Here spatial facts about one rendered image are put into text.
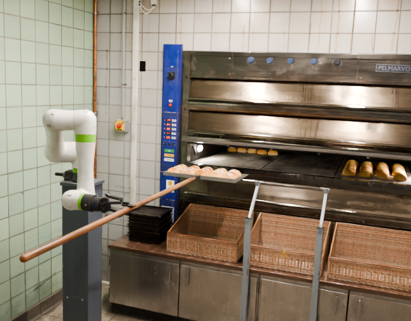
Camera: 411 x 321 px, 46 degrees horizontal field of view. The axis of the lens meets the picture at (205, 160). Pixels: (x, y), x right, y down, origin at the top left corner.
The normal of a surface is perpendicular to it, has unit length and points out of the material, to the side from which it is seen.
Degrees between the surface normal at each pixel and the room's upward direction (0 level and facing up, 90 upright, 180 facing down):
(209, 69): 90
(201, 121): 70
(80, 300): 90
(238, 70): 90
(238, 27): 90
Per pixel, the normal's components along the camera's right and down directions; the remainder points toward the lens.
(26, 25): 0.94, 0.09
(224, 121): -0.30, -0.20
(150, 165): -0.34, 0.13
